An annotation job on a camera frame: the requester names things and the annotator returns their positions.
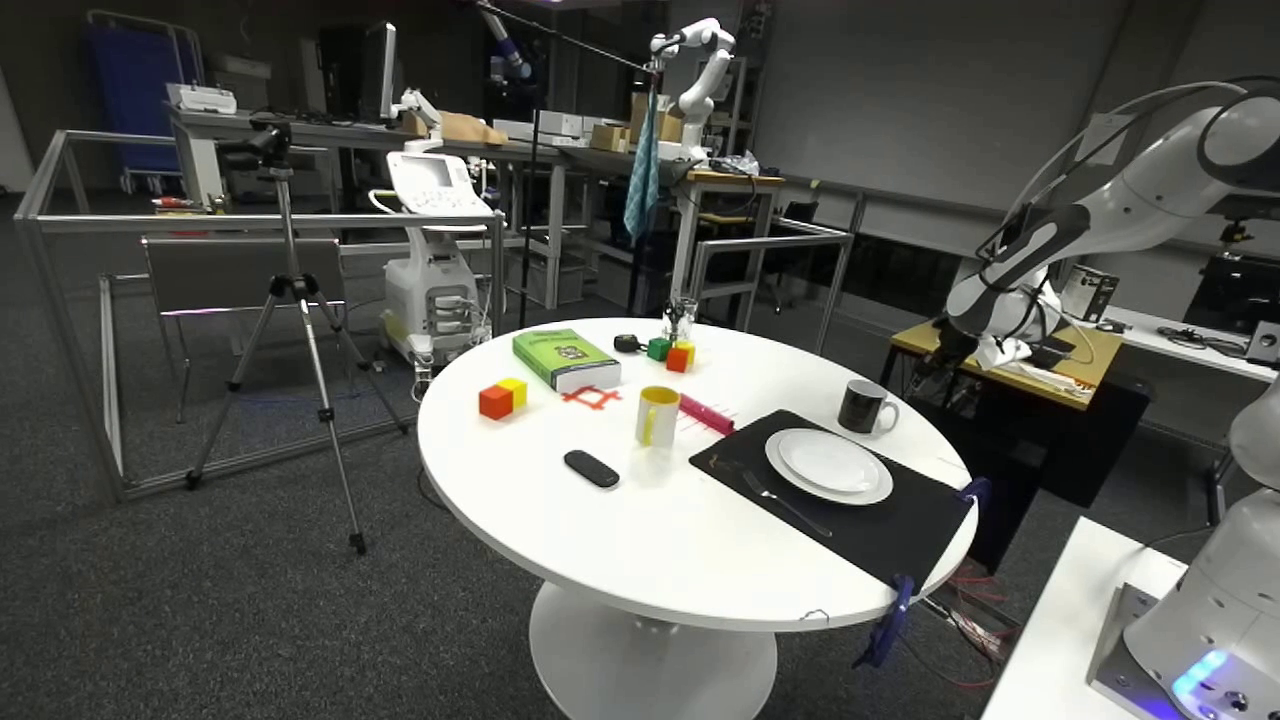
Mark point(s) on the blue cabinet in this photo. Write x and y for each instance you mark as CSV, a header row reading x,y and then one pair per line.
x,y
134,83

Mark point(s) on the black desk screen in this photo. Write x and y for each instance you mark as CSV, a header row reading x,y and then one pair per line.
x,y
1234,290

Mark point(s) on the camera tripod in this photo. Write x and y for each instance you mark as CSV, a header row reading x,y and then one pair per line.
x,y
312,360

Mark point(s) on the red square frame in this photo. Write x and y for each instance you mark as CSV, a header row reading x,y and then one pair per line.
x,y
579,396

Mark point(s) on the white round table pedestal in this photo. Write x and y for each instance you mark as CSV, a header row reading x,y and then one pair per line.
x,y
653,661

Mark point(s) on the teal hanging cloth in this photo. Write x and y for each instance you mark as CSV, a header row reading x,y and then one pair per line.
x,y
641,182

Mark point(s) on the small black round object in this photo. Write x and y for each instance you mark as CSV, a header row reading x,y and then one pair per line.
x,y
626,341

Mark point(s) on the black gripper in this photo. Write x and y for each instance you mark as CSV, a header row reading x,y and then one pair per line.
x,y
960,347

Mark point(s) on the aluminium frame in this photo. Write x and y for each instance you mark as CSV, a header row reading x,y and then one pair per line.
x,y
134,221

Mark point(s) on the pink comb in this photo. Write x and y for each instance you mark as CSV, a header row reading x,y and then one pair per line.
x,y
704,414

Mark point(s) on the yellow wooden table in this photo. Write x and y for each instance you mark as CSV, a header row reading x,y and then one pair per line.
x,y
1067,381

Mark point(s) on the white medical cart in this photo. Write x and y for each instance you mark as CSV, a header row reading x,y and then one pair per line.
x,y
435,302

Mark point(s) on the small black camera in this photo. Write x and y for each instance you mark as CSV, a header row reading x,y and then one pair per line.
x,y
272,140

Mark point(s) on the metal fork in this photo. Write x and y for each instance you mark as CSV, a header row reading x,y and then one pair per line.
x,y
783,504

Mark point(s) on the green cube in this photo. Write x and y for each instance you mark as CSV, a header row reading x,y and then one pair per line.
x,y
659,348

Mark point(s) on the green book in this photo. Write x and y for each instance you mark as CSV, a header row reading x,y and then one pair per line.
x,y
566,360

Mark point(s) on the cardboard box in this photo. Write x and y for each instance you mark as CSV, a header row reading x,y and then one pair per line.
x,y
466,130
608,138

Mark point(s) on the clear glass with pens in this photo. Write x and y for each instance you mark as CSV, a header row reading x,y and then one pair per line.
x,y
681,324

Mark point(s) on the small white plate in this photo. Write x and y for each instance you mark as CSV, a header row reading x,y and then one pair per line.
x,y
827,461

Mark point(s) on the blue tape strip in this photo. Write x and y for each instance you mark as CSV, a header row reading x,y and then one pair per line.
x,y
887,627
976,497

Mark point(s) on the red cube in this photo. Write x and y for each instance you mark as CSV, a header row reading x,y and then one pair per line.
x,y
495,400
681,356

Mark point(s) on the large cream dinner plate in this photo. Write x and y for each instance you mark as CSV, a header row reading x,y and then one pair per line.
x,y
881,483

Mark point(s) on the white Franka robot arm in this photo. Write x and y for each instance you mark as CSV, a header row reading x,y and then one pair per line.
x,y
1146,187

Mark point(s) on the white robot mounting table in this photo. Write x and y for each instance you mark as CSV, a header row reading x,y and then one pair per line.
x,y
1067,627

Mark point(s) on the black placemat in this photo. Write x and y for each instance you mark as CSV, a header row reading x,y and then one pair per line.
x,y
905,533

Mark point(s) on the yellow cube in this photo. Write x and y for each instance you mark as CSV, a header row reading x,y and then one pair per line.
x,y
517,388

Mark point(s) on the black oblong remote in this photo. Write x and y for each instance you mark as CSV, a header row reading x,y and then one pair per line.
x,y
591,468

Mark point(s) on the small white robot arm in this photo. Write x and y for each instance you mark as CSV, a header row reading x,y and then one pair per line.
x,y
704,74

